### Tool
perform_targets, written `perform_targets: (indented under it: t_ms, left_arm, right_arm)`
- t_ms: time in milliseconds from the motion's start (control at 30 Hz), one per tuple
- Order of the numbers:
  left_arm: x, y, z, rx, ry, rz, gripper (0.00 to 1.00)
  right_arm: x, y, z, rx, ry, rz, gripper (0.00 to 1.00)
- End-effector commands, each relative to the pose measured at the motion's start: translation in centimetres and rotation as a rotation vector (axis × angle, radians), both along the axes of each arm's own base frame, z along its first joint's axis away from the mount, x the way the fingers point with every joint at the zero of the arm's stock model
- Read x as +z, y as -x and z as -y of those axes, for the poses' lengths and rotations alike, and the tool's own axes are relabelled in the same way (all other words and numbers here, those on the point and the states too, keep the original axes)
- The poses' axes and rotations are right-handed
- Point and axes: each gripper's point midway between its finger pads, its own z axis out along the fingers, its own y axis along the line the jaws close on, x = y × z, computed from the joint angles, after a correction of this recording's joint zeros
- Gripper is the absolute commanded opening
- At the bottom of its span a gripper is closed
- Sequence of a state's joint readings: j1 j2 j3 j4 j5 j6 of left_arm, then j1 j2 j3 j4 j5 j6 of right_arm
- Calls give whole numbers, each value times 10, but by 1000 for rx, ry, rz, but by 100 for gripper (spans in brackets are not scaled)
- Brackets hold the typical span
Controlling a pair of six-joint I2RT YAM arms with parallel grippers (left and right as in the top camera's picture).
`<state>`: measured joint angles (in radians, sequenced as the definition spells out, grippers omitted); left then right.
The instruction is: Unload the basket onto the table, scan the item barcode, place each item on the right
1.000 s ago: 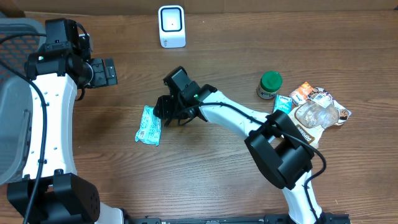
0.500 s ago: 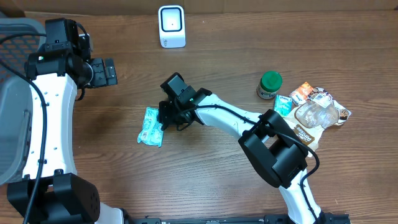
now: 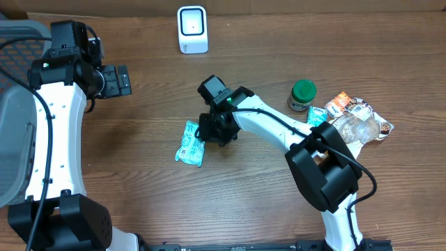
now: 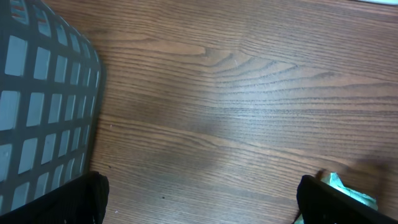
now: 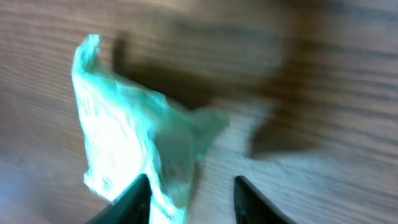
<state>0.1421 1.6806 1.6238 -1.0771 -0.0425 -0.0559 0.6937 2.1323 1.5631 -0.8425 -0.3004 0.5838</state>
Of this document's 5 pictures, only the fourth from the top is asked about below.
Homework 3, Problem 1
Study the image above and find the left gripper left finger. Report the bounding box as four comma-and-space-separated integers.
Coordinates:
1, 171, 109, 224

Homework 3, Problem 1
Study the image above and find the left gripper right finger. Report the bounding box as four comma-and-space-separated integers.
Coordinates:
297, 175, 397, 224

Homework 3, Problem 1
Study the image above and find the teal tissue packet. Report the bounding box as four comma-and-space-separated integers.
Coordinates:
294, 172, 378, 224

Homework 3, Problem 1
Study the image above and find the grey plastic shopping basket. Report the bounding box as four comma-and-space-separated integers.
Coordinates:
1, 0, 105, 214

